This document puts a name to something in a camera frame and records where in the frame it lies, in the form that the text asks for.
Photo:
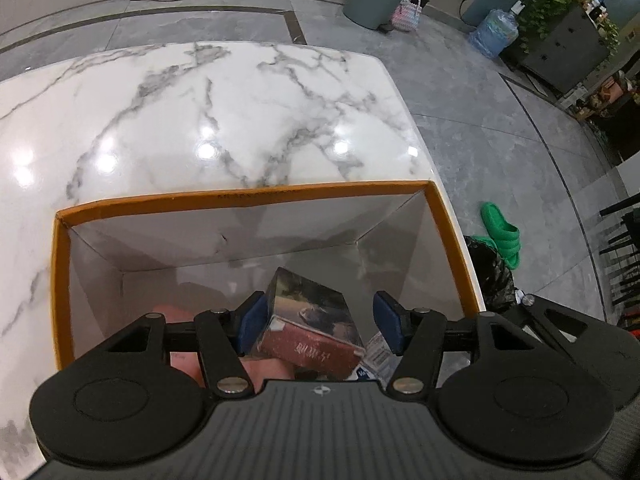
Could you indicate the green slipper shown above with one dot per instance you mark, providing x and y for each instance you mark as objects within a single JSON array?
[{"x": 502, "y": 237}]

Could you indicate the orange cardboard box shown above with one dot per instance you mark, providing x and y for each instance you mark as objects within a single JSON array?
[{"x": 150, "y": 245}]

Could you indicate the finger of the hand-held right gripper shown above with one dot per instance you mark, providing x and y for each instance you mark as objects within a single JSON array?
[{"x": 540, "y": 315}]

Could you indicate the blue water jug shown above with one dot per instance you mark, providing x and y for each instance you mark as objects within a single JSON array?
[{"x": 492, "y": 32}]

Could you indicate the black chair legs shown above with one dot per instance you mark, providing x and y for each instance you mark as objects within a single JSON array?
[{"x": 625, "y": 250}]

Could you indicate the dark cabinet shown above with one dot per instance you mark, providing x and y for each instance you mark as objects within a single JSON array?
[{"x": 565, "y": 55}]

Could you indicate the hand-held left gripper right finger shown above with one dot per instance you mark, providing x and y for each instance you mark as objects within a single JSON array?
[{"x": 389, "y": 324}]

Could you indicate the pink plastic cup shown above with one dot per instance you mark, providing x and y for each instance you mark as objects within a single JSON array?
[{"x": 270, "y": 372}]

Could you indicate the woven pastel bag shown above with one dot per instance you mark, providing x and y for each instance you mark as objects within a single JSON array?
[{"x": 406, "y": 15}]

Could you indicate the shiny box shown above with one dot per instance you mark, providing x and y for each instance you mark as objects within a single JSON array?
[{"x": 305, "y": 305}]

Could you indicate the dark blue bottle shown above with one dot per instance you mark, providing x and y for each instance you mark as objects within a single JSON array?
[{"x": 375, "y": 355}]

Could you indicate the black trash bag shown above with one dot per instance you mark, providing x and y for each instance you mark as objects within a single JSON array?
[{"x": 492, "y": 280}]

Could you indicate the dark shelf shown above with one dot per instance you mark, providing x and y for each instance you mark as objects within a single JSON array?
[{"x": 615, "y": 110}]

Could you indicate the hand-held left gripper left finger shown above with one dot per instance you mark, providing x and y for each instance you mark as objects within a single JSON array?
[{"x": 250, "y": 324}]

